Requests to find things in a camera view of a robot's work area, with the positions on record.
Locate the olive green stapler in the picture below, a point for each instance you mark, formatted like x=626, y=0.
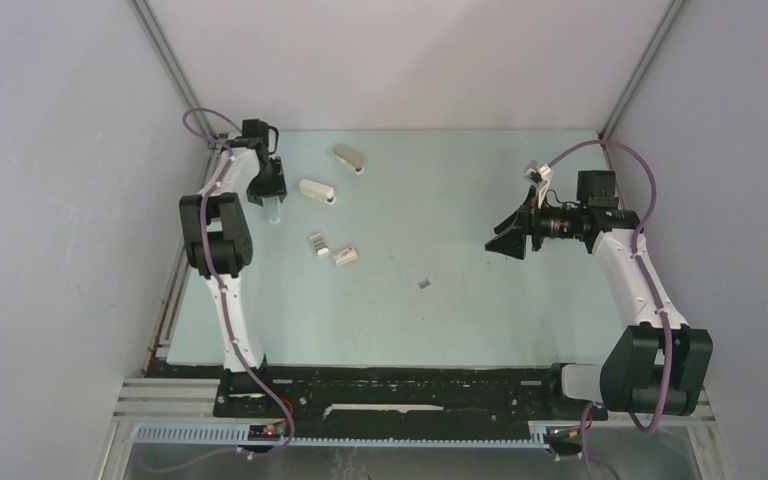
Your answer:
x=350, y=157

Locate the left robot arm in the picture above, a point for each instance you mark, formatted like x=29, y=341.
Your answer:
x=219, y=246

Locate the white staple box sleeve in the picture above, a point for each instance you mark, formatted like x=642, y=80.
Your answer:
x=345, y=256

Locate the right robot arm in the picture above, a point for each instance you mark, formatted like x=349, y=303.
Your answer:
x=658, y=365

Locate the open staple tray box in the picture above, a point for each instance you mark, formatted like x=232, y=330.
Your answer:
x=319, y=244

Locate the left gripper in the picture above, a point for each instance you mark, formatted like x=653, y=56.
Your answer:
x=275, y=188

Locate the light blue stapler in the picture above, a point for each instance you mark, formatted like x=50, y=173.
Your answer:
x=272, y=206

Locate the left aluminium frame post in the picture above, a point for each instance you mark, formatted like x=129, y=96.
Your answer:
x=149, y=22

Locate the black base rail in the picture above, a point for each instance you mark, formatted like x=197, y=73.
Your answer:
x=400, y=403

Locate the white stapler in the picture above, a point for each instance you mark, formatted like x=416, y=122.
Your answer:
x=318, y=191

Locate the aluminium frame post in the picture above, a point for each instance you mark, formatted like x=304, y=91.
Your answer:
x=666, y=24
x=149, y=22

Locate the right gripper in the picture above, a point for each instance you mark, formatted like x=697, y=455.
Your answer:
x=513, y=230

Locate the right aluminium frame post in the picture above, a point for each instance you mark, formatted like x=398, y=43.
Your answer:
x=666, y=24

